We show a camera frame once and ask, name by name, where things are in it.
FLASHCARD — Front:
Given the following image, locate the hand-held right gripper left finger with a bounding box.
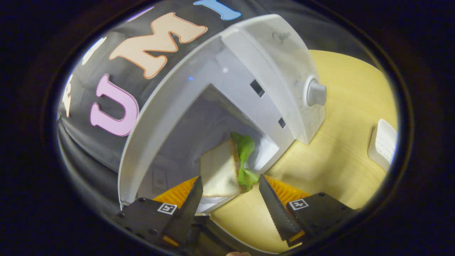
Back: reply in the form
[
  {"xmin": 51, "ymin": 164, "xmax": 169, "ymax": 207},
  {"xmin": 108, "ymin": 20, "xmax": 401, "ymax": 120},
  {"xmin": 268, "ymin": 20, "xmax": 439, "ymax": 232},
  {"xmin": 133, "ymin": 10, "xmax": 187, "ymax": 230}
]
[{"xmin": 114, "ymin": 176, "xmax": 204, "ymax": 247}]

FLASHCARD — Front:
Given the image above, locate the white microwave oven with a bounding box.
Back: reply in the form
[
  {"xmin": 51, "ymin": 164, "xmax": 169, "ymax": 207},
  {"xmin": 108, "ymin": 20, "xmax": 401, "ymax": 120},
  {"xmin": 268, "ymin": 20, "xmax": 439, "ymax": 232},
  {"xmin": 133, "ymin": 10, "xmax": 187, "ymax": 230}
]
[{"xmin": 117, "ymin": 14, "xmax": 327, "ymax": 256}]

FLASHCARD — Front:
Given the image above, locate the lettuce sandwich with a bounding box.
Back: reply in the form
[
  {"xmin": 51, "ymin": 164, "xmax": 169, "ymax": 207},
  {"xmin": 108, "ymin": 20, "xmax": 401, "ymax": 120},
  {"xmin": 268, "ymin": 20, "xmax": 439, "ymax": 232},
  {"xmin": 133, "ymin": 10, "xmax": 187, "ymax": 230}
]
[{"xmin": 199, "ymin": 132, "xmax": 260, "ymax": 198}]

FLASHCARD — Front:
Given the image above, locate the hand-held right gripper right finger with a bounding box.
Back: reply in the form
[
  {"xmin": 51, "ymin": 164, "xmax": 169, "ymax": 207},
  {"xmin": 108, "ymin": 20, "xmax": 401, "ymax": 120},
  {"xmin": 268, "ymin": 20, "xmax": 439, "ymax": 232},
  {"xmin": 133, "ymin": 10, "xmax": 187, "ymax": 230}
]
[{"xmin": 258, "ymin": 174, "xmax": 360, "ymax": 248}]

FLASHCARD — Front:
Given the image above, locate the white plastic tray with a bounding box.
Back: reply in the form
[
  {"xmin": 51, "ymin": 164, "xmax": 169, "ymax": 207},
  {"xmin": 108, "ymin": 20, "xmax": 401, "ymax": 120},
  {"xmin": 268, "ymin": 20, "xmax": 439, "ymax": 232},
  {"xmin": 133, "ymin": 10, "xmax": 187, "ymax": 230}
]
[{"xmin": 368, "ymin": 119, "xmax": 398, "ymax": 172}]

